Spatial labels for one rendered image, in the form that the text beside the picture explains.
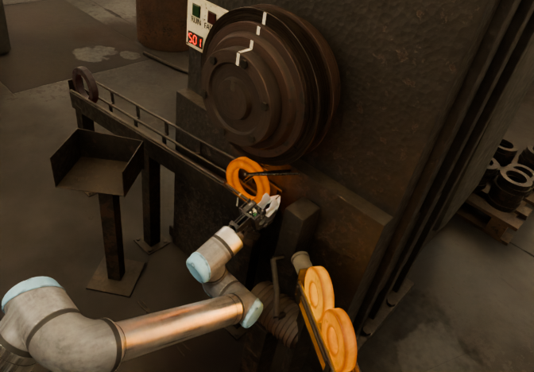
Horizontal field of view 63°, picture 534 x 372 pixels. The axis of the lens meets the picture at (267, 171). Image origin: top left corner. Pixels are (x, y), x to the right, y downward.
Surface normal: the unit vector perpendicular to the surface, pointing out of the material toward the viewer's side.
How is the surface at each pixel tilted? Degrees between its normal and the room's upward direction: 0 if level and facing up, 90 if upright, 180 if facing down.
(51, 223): 1
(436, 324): 0
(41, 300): 2
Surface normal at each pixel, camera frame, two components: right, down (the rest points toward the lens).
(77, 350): 0.37, -0.16
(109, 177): 0.06, -0.80
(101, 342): 0.62, -0.44
